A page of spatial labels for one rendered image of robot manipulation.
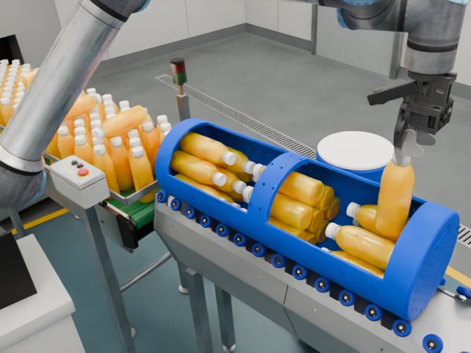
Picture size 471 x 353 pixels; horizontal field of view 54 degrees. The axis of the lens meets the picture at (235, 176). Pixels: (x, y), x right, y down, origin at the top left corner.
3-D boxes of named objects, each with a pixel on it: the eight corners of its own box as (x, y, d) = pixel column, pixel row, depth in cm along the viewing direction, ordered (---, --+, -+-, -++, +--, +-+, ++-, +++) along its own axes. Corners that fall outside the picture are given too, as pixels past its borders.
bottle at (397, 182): (376, 234, 111) (386, 168, 100) (373, 216, 116) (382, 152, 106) (408, 235, 110) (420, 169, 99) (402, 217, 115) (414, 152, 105)
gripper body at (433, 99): (433, 139, 91) (446, 80, 85) (392, 127, 96) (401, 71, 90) (448, 125, 96) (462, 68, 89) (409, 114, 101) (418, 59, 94)
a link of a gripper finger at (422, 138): (429, 164, 101) (434, 129, 95) (403, 155, 104) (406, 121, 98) (435, 156, 102) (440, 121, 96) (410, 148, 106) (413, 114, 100)
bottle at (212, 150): (195, 147, 161) (234, 164, 150) (179, 153, 156) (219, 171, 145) (195, 128, 158) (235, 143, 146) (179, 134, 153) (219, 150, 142)
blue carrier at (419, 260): (400, 345, 110) (415, 258, 94) (162, 209, 162) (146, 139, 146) (449, 274, 126) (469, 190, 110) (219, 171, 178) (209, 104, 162)
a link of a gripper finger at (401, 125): (397, 150, 96) (406, 108, 92) (390, 147, 97) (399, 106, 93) (406, 144, 99) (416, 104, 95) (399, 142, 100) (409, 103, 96)
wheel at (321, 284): (324, 272, 124) (327, 273, 126) (310, 279, 126) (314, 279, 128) (331, 288, 123) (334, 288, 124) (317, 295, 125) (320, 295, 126)
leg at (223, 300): (229, 355, 220) (218, 257, 186) (221, 349, 224) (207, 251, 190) (237, 347, 224) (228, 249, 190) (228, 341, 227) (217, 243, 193)
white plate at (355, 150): (330, 126, 186) (329, 129, 187) (307, 160, 166) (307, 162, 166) (401, 137, 175) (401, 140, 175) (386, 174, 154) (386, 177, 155)
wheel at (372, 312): (376, 300, 116) (378, 299, 117) (360, 306, 118) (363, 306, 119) (384, 317, 114) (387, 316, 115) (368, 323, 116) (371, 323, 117)
